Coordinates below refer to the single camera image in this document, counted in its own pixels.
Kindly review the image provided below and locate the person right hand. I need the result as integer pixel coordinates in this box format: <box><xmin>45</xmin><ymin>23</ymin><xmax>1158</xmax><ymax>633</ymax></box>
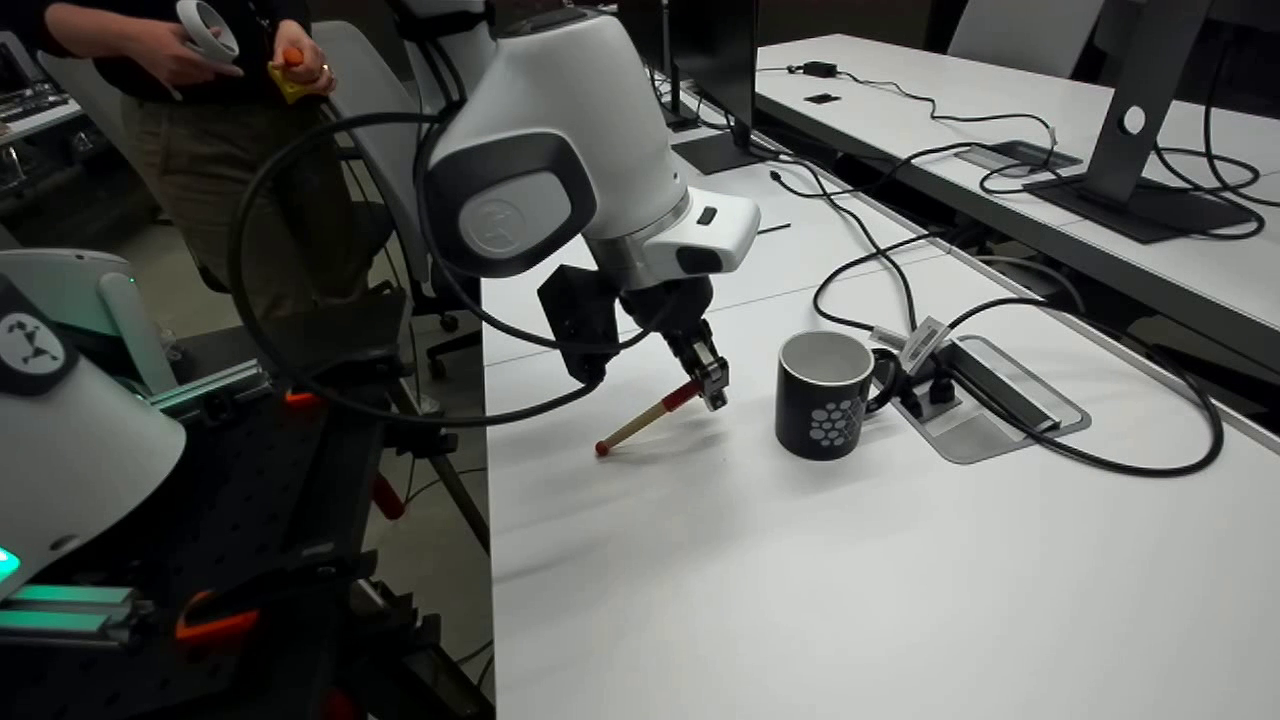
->
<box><xmin>132</xmin><ymin>11</ymin><xmax>242</xmax><ymax>93</ymax></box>

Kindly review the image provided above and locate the metal desk outlet box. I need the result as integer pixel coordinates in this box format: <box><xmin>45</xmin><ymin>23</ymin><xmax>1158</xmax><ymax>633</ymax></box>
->
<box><xmin>887</xmin><ymin>330</ymin><xmax>1095</xmax><ymax>468</ymax></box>

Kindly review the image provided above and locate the person right bare forearm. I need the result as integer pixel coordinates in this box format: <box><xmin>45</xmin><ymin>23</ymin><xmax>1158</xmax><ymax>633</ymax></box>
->
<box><xmin>42</xmin><ymin>0</ymin><xmax>174</xmax><ymax>65</ymax></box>

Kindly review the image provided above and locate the person left hand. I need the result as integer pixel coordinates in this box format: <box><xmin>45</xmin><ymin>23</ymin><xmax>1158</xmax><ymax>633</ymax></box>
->
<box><xmin>265</xmin><ymin>17</ymin><xmax>337</xmax><ymax>106</ymax></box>

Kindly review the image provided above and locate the aluminium rail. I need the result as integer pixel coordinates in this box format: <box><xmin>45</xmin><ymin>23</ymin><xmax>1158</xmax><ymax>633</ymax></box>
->
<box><xmin>0</xmin><ymin>580</ymin><xmax>146</xmax><ymax>646</ymax></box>

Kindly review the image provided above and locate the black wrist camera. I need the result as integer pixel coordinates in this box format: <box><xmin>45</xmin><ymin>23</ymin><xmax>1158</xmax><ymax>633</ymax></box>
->
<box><xmin>536</xmin><ymin>261</ymin><xmax>623</xmax><ymax>391</ymax></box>

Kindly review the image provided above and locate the black tripod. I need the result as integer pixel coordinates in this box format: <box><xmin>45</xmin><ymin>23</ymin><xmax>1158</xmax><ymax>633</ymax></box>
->
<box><xmin>378</xmin><ymin>375</ymin><xmax>492</xmax><ymax>551</ymax></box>

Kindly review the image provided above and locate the black monitor cable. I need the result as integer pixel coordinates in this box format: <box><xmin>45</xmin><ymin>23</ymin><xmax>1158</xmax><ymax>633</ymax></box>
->
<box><xmin>1150</xmin><ymin>93</ymin><xmax>1274</xmax><ymax>242</ymax></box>

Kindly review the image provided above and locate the light grey chair back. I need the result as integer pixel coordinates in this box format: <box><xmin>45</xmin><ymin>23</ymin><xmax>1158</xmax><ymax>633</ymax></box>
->
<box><xmin>944</xmin><ymin>0</ymin><xmax>1114</xmax><ymax>80</ymax></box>

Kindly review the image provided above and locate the black orange clamp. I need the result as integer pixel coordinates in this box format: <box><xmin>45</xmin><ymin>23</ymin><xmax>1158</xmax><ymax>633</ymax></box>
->
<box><xmin>277</xmin><ymin>383</ymin><xmax>343</xmax><ymax>413</ymax></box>
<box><xmin>366</xmin><ymin>468</ymin><xmax>411</xmax><ymax>522</ymax></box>
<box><xmin>174</xmin><ymin>583</ymin><xmax>265</xmax><ymax>650</ymax></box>

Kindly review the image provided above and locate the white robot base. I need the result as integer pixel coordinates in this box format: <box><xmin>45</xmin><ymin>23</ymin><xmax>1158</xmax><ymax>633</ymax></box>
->
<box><xmin>0</xmin><ymin>242</ymin><xmax>192</xmax><ymax>603</ymax></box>

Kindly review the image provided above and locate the black patterned mug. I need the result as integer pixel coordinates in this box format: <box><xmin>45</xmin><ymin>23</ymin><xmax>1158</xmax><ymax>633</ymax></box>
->
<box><xmin>774</xmin><ymin>328</ymin><xmax>899</xmax><ymax>464</ymax></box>

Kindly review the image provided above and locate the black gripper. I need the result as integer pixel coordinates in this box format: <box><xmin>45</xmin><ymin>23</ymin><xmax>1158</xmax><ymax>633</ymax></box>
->
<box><xmin>621</xmin><ymin>267</ymin><xmax>735</xmax><ymax>413</ymax></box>

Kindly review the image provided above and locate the black desk cable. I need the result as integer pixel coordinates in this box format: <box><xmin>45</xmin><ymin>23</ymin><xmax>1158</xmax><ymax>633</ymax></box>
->
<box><xmin>915</xmin><ymin>292</ymin><xmax>1230</xmax><ymax>478</ymax></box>
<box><xmin>764</xmin><ymin>151</ymin><xmax>938</xmax><ymax>338</ymax></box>

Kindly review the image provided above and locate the white handheld controller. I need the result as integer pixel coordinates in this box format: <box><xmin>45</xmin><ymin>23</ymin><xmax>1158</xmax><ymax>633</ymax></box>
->
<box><xmin>176</xmin><ymin>0</ymin><xmax>250</xmax><ymax>65</ymax></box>

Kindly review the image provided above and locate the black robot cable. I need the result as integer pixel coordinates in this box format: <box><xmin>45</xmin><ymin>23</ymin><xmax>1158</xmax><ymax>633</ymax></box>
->
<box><xmin>228</xmin><ymin>106</ymin><xmax>649</xmax><ymax>433</ymax></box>

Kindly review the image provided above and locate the silver monitor stand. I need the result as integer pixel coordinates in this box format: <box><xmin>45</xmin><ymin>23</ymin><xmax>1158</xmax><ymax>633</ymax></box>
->
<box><xmin>1022</xmin><ymin>0</ymin><xmax>1264</xmax><ymax>247</ymax></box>

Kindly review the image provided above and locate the red capped tan marker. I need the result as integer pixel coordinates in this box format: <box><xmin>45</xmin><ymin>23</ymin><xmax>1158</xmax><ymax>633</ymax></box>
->
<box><xmin>593</xmin><ymin>375</ymin><xmax>714</xmax><ymax>461</ymax></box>

